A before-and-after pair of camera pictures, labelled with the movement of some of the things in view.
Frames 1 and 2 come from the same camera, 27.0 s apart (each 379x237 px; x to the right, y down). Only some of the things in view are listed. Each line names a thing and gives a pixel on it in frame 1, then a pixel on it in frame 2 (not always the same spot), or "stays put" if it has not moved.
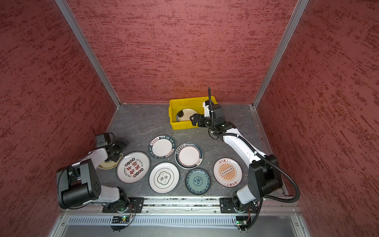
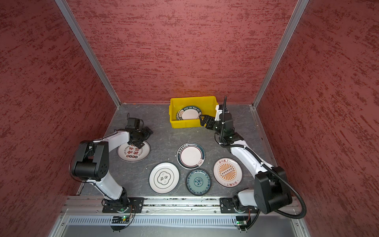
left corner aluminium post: [74, 24] stays put
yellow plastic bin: [195, 103] stays put
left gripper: [122, 147] → [147, 135]
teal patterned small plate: [198, 181] stays put
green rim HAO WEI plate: [162, 147] → [188, 112]
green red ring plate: [188, 155] stays put
